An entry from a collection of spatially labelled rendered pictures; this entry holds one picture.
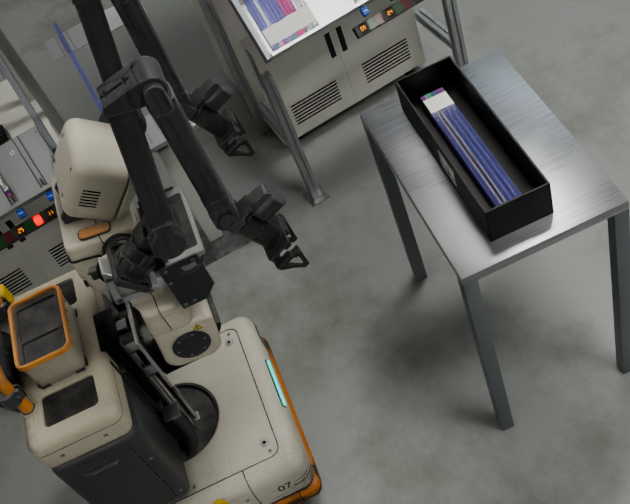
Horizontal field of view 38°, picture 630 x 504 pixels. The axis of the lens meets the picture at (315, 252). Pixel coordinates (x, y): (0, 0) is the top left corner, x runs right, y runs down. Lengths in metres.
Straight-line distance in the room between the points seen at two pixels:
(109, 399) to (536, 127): 1.32
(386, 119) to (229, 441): 1.06
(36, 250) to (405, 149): 1.68
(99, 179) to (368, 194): 1.75
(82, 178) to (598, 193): 1.23
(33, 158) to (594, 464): 2.00
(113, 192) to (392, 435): 1.34
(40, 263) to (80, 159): 1.73
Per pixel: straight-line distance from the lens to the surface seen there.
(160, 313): 2.35
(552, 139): 2.51
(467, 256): 2.29
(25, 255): 3.70
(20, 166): 3.17
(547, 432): 2.91
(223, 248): 3.63
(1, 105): 3.81
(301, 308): 3.33
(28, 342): 2.47
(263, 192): 1.99
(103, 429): 2.39
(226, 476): 2.76
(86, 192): 2.05
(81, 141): 2.09
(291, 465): 2.72
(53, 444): 2.41
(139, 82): 1.72
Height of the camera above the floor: 2.59
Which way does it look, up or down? 48 degrees down
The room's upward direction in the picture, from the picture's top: 25 degrees counter-clockwise
